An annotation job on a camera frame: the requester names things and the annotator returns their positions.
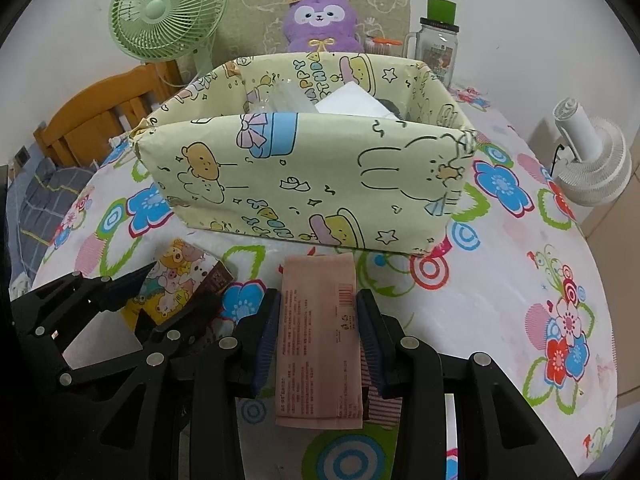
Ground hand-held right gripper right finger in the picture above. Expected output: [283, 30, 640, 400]
[354, 289, 568, 480]

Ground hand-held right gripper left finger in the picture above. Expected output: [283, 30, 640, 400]
[95, 289, 282, 480]

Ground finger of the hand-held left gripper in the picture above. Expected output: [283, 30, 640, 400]
[14, 260, 158, 342]
[134, 292, 237, 358]

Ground yellow cartoon tissue packet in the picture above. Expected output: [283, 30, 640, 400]
[124, 239, 235, 332]

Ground yellow cartoon storage box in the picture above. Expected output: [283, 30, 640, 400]
[131, 51, 478, 257]

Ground clear plastic bag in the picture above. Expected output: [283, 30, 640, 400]
[247, 77, 321, 115]

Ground white tissue pack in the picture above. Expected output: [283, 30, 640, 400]
[315, 82, 403, 121]

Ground pink striped packet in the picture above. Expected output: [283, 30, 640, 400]
[362, 382, 403, 423]

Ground grey plaid pillow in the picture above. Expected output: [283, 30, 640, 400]
[7, 157, 96, 261]

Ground floral tablecloth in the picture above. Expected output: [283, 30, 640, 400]
[30, 77, 618, 480]

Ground wooden bed headboard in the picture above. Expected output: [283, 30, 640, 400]
[32, 62, 186, 168]

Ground green table fan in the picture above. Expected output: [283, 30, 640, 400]
[109, 0, 230, 88]

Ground white fan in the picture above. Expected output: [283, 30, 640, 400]
[550, 97, 633, 207]

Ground cotton swab container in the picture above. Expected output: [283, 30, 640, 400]
[365, 35, 403, 57]

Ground glass jar with green lid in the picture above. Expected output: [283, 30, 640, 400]
[402, 0, 460, 88]

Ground purple plush toy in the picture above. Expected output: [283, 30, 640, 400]
[284, 0, 365, 55]

